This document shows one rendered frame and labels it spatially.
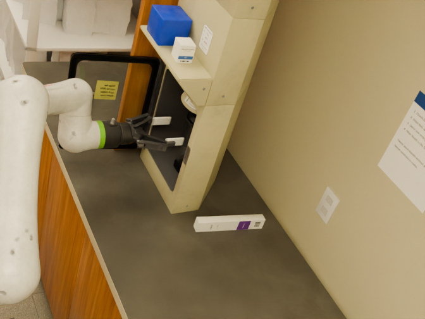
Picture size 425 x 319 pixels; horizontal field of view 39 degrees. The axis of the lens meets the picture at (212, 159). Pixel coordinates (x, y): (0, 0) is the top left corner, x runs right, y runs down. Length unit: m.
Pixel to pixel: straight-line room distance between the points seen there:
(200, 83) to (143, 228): 0.56
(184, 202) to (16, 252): 0.90
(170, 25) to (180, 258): 0.75
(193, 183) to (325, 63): 0.60
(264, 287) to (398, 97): 0.74
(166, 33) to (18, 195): 0.75
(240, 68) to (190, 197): 0.54
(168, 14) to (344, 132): 0.67
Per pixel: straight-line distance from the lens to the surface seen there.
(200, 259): 2.00
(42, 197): 2.72
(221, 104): 1.86
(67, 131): 1.90
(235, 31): 1.72
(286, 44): 2.20
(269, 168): 2.31
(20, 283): 1.34
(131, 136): 1.98
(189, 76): 1.76
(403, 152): 1.80
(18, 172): 1.39
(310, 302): 2.04
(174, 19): 1.86
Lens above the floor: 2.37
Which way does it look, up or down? 36 degrees down
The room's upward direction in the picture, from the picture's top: 19 degrees clockwise
